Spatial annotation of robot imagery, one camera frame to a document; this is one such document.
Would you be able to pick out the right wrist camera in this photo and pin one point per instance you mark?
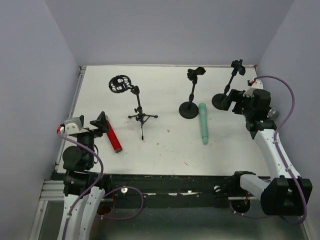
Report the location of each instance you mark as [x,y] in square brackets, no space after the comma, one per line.
[253,85]

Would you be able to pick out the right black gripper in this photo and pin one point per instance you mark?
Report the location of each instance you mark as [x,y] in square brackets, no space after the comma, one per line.
[236,100]

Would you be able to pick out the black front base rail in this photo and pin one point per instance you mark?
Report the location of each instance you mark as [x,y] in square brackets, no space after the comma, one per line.
[173,191]

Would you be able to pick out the red microphone silver head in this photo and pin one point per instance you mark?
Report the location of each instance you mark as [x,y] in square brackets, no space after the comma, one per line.
[113,139]

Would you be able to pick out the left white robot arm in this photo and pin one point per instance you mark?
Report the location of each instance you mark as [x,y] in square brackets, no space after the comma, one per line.
[83,189]

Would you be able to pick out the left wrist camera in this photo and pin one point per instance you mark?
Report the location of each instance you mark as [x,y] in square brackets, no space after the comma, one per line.
[71,126]

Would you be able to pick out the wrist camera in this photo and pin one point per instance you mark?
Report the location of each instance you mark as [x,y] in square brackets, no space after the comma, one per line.
[253,85]
[71,126]

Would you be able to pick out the teal toy microphone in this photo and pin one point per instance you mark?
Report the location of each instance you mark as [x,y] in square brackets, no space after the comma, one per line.
[202,110]

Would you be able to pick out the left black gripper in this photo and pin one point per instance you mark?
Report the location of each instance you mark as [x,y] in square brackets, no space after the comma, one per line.
[90,131]

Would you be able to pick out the black round-base clip stand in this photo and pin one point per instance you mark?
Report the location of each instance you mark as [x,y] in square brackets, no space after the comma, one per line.
[189,109]

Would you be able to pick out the aluminium extrusion frame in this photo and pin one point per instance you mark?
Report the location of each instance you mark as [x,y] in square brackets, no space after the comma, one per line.
[52,190]

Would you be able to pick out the black glitter microphone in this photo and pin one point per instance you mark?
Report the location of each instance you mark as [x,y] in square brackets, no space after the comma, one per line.
[273,114]

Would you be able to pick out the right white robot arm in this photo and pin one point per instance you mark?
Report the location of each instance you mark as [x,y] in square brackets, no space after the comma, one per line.
[287,193]

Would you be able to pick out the black round-base far stand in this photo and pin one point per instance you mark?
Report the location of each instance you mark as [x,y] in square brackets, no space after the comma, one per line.
[218,99]

